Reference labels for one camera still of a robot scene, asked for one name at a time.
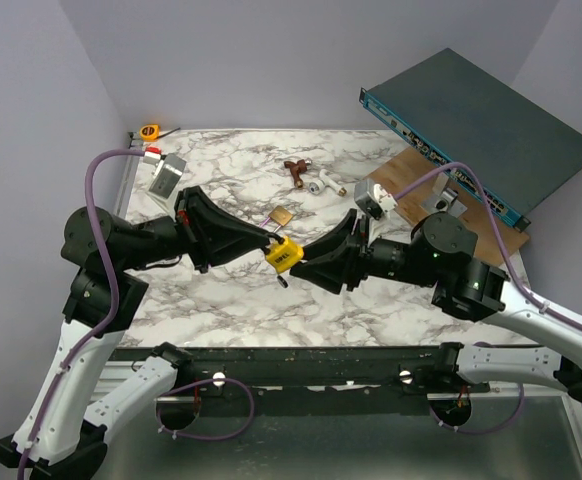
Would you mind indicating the small brass long-shackle padlock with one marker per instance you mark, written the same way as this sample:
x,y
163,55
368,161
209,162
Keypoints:
x,y
279,217

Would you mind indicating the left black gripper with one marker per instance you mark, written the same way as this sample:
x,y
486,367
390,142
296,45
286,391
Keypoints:
x,y
195,208

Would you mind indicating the wooden board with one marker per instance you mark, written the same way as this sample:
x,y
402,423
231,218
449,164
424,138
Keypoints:
x,y
399,172

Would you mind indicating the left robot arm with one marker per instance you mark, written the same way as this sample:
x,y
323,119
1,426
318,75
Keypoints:
x,y
66,435

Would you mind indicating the teal network switch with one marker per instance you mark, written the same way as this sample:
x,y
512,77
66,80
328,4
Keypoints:
x,y
450,110

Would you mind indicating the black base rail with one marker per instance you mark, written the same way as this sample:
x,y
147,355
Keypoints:
x,y
333,381

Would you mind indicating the brown faucet tap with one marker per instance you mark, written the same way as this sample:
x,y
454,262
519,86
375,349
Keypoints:
x,y
296,169

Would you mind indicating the metal switch stand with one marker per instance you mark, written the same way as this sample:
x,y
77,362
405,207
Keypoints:
x,y
444,198

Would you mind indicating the white faucet tap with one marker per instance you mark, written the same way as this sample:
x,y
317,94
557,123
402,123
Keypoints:
x,y
325,181

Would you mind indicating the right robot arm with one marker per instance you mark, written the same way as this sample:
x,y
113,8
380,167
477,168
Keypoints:
x,y
440,255

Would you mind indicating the yellow padlock with keys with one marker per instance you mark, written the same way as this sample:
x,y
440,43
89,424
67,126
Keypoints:
x,y
282,254

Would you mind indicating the orange tape measure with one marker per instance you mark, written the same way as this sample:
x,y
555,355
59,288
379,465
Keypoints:
x,y
153,132

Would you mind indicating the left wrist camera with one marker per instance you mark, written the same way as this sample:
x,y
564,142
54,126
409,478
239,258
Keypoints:
x,y
168,169

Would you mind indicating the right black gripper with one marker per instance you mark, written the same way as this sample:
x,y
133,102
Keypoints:
x,y
341,267

